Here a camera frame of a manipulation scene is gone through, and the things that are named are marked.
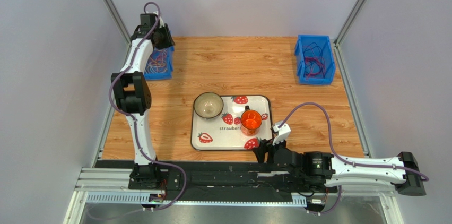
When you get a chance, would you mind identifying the white cable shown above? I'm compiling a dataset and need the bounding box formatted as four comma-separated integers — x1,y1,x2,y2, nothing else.
146,50,169,75

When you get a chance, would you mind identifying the dark blue cable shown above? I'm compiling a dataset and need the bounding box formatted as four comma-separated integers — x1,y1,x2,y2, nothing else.
302,42,327,77

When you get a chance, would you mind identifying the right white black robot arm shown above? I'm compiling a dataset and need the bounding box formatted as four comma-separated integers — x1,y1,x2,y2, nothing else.
250,140,426,196

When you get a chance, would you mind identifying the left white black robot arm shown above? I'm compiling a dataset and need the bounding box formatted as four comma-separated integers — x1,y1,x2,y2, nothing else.
109,12,164,190

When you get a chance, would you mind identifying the left blue plastic bin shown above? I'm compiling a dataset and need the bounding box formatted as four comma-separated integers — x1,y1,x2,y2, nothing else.
144,44,175,80

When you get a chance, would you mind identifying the blue plastic bin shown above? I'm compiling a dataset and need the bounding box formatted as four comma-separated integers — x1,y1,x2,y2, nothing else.
144,44,175,80
294,35,336,85

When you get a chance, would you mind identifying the orange translucent mug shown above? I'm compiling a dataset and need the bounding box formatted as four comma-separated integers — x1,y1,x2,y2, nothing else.
240,105,263,136

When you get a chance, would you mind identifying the white strawberry tray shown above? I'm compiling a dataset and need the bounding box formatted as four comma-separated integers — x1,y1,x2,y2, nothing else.
191,95,273,151

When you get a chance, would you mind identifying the grey ceramic bowl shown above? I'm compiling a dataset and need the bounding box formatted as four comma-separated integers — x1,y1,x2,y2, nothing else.
193,92,224,119

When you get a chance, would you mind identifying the right blue plastic bin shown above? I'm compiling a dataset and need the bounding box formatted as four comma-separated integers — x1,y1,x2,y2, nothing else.
294,35,336,85

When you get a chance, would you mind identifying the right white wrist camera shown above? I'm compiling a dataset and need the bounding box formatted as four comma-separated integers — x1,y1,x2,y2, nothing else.
272,121,291,145

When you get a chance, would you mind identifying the left purple robot hose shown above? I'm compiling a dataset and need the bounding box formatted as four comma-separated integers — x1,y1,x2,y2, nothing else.
107,2,188,212

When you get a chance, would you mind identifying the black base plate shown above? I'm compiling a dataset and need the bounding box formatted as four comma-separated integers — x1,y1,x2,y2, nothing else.
95,160,315,196

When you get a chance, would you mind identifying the left aluminium frame post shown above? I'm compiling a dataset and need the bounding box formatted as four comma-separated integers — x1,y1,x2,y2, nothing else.
91,0,131,168

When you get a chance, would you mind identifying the aluminium frame post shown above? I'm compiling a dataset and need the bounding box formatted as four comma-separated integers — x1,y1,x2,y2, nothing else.
91,0,131,168
334,0,404,223

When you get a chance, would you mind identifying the right aluminium frame post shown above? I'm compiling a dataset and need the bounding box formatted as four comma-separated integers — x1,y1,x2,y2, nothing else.
334,0,404,223

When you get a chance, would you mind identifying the aluminium front rail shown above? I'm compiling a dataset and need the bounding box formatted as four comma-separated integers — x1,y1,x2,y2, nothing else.
74,167,395,208

